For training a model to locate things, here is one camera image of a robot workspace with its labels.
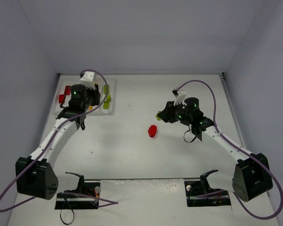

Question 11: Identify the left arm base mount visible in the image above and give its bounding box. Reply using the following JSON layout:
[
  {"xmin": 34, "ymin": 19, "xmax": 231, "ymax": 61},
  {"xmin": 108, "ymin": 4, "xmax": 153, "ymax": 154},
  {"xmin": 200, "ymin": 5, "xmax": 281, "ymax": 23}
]
[{"xmin": 55, "ymin": 172, "xmax": 100, "ymax": 210}]

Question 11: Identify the green curved lego brick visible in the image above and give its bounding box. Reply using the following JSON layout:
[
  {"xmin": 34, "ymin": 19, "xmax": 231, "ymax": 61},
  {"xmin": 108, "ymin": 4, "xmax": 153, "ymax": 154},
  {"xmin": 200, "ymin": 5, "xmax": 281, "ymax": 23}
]
[{"xmin": 103, "ymin": 101, "xmax": 110, "ymax": 110}]

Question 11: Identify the green long lego brick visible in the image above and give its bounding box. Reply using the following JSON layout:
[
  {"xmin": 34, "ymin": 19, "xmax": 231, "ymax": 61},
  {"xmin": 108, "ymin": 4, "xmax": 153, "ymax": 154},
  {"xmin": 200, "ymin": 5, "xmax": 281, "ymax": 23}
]
[{"xmin": 103, "ymin": 85, "xmax": 110, "ymax": 95}]

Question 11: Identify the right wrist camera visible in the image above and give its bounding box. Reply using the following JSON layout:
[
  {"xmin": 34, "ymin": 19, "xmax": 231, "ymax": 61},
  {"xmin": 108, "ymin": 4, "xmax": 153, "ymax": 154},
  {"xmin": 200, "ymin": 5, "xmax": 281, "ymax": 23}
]
[{"xmin": 172, "ymin": 89, "xmax": 187, "ymax": 106}]

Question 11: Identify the green sloped lego brick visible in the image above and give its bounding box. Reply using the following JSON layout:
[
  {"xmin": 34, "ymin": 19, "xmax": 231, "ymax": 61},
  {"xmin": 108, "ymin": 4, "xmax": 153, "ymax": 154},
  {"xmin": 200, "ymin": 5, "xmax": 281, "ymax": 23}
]
[{"xmin": 156, "ymin": 111, "xmax": 162, "ymax": 121}]

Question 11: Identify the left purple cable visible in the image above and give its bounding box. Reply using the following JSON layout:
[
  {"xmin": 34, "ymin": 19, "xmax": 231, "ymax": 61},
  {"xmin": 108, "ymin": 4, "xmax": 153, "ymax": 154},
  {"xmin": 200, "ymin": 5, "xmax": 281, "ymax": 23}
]
[{"xmin": 0, "ymin": 69, "xmax": 119, "ymax": 212}]

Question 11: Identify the red rounded lego brick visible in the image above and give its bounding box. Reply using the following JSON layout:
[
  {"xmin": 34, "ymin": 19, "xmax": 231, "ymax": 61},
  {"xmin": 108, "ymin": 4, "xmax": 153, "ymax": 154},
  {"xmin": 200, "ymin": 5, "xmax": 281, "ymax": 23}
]
[{"xmin": 148, "ymin": 125, "xmax": 157, "ymax": 138}]

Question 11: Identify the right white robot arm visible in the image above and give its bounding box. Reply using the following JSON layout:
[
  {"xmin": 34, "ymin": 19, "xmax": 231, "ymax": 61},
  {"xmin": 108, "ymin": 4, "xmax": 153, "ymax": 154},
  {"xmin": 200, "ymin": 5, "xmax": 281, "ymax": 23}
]
[{"xmin": 157, "ymin": 97, "xmax": 273, "ymax": 202}]

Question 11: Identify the white divided sorting tray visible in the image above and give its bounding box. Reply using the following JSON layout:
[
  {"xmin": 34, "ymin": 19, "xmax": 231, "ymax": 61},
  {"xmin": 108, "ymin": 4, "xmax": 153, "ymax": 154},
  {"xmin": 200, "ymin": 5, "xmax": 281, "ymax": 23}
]
[{"xmin": 51, "ymin": 75, "xmax": 116, "ymax": 117}]

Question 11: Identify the purple cable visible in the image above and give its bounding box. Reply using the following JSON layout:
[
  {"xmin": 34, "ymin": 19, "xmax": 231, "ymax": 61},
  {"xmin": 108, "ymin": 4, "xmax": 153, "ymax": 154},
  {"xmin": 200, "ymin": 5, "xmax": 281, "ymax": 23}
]
[
  {"xmin": 0, "ymin": 69, "xmax": 119, "ymax": 212},
  {"xmin": 176, "ymin": 80, "xmax": 283, "ymax": 219}
]

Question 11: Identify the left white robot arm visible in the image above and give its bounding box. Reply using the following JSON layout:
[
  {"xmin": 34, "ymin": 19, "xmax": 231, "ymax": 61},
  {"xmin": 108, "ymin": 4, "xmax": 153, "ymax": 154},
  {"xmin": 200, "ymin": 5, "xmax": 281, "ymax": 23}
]
[{"xmin": 16, "ymin": 84, "xmax": 100, "ymax": 200}]

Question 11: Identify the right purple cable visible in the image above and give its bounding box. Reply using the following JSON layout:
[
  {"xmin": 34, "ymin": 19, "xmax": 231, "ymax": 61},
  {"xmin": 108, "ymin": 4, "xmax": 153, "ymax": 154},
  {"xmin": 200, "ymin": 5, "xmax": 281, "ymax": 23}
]
[{"xmin": 176, "ymin": 80, "xmax": 283, "ymax": 219}]

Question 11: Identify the red long lego brick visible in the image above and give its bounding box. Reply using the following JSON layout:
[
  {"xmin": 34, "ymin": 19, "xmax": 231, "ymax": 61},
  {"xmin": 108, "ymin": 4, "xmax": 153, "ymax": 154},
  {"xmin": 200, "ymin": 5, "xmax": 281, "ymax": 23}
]
[{"xmin": 64, "ymin": 86, "xmax": 71, "ymax": 96}]

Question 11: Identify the green square lego brick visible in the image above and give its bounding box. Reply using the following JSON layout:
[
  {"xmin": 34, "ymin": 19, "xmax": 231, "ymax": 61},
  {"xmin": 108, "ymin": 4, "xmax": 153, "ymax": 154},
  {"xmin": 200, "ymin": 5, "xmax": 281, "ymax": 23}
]
[{"xmin": 106, "ymin": 94, "xmax": 111, "ymax": 103}]

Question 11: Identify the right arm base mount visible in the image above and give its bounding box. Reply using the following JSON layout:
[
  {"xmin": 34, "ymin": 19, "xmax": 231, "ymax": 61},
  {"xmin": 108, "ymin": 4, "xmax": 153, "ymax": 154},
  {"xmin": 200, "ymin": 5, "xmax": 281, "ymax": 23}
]
[{"xmin": 184, "ymin": 170, "xmax": 231, "ymax": 207}]

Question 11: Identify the thin black cable loop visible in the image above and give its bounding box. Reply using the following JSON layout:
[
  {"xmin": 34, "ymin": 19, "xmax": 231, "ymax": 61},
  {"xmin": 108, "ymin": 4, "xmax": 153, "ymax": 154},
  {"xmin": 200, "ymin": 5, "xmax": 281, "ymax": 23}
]
[{"xmin": 59, "ymin": 196, "xmax": 75, "ymax": 225}]

